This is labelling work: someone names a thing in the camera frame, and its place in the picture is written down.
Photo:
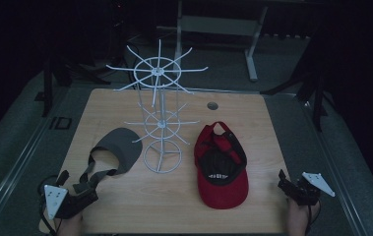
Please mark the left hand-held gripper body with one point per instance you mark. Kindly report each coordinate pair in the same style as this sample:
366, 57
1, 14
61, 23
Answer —
56, 200

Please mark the grey round table grommet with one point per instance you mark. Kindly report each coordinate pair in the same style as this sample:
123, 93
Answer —
212, 105

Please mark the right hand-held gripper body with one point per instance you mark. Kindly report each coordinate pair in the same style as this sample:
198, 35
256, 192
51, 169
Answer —
305, 193

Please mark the person's right hand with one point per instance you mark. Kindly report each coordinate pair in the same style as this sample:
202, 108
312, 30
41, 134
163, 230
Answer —
297, 218

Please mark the grey black baseball cap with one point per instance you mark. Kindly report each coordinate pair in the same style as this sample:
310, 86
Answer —
121, 149

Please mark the black rectangular floor frame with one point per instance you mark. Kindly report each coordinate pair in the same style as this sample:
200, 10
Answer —
61, 123

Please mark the red baseball cap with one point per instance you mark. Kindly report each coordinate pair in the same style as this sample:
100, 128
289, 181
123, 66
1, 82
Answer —
221, 173

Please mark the grey metal desk frame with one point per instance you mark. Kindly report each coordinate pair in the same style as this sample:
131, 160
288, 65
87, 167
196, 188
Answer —
220, 26

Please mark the person's left hand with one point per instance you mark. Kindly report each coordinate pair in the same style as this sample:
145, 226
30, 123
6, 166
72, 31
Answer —
71, 226

